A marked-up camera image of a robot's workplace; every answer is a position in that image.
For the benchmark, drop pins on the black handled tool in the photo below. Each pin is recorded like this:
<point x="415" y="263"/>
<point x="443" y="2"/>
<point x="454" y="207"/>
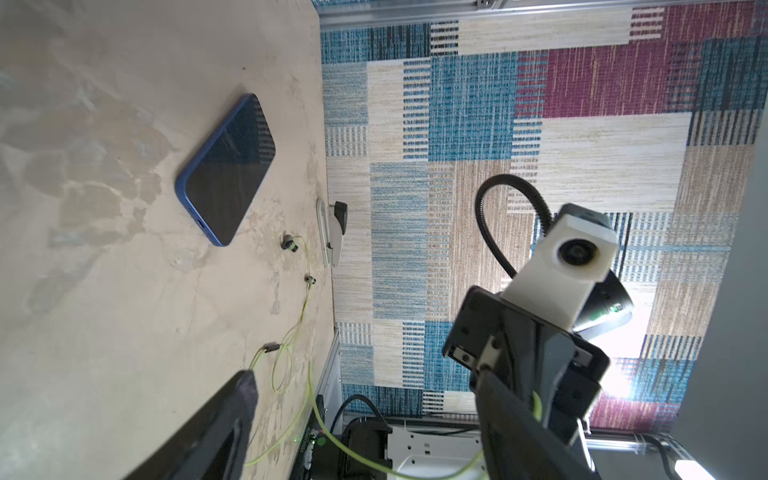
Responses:
<point x="332" y="222"/>

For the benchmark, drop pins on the blue-edged smartphone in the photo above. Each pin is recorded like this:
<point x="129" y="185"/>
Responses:
<point x="218" y="184"/>

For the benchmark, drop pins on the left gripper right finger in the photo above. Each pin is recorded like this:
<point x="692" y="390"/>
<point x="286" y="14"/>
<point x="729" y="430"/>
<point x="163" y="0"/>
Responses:
<point x="515" y="445"/>

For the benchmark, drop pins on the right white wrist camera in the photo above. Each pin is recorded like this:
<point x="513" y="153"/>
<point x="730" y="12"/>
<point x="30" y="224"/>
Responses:
<point x="574" y="255"/>

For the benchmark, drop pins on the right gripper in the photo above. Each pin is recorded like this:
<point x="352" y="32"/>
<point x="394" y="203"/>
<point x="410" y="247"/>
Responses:
<point x="533" y="358"/>

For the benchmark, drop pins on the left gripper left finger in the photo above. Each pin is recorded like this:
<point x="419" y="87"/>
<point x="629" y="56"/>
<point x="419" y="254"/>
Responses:
<point x="213" y="443"/>

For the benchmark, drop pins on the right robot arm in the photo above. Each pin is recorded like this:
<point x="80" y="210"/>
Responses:
<point x="379" y="449"/>

